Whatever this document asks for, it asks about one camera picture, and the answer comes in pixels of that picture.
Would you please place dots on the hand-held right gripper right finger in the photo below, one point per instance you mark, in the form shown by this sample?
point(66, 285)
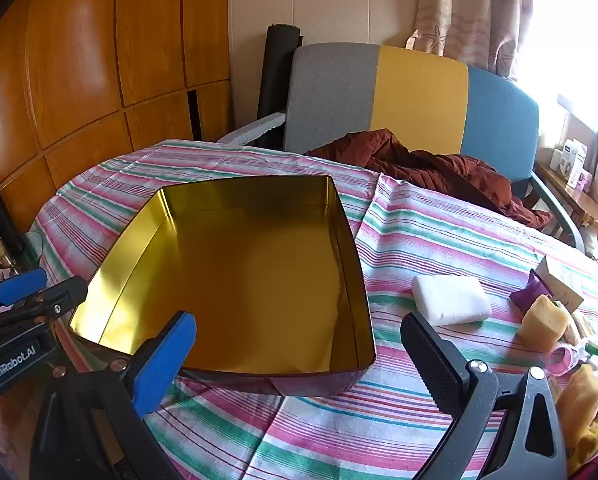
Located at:
point(436, 360)

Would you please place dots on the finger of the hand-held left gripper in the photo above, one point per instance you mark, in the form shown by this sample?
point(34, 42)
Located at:
point(61, 297)
point(19, 286)

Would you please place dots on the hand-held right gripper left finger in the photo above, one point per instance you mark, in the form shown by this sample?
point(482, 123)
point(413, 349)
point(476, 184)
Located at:
point(161, 360)

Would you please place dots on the white foam block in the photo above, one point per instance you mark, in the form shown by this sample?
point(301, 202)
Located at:
point(449, 300)

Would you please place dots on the purple packet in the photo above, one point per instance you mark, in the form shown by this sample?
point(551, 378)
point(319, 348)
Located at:
point(526, 296)

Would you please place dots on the gold metal tin box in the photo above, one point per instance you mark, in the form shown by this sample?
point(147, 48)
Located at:
point(254, 285)

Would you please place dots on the pink hair roller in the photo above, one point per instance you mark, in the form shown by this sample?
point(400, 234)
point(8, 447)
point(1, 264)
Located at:
point(561, 360)

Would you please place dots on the small cardboard box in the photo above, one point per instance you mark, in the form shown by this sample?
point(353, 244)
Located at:
point(559, 280)

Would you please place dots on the striped tablecloth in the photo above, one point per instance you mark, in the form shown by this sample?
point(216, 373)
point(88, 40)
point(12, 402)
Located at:
point(404, 240)

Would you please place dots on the red-brown jacket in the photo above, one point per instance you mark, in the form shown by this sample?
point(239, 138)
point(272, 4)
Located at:
point(429, 170)

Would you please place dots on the wooden side table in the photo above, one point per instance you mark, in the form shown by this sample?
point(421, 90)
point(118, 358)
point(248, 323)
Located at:
point(579, 205)

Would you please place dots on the wooden wardrobe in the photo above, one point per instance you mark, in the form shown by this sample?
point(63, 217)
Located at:
point(79, 60)

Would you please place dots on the white product box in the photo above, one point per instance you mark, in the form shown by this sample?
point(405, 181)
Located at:
point(574, 160)

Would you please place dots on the grey yellow blue armchair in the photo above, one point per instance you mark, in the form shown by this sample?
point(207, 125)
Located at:
point(419, 90)

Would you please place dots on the black rolled mat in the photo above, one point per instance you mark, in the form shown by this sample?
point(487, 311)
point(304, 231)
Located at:
point(276, 75)

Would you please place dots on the window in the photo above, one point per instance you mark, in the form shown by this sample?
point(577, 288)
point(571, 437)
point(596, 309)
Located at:
point(564, 35)

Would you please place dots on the patterned beige curtain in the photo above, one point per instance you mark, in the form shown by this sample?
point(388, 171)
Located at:
point(469, 10)

